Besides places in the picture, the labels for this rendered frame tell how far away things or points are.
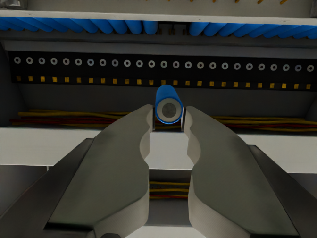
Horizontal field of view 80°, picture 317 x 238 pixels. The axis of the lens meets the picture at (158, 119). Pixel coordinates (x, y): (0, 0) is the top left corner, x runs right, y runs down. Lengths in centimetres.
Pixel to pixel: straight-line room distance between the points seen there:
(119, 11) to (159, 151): 15
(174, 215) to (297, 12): 39
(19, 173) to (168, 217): 32
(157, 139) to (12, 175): 34
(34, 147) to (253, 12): 27
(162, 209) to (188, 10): 39
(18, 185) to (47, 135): 27
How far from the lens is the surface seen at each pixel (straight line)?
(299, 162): 28
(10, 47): 41
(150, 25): 25
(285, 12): 23
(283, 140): 26
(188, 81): 33
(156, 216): 45
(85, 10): 21
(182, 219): 45
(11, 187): 49
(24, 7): 22
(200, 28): 26
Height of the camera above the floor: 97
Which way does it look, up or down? 33 degrees up
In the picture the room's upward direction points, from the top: 178 degrees counter-clockwise
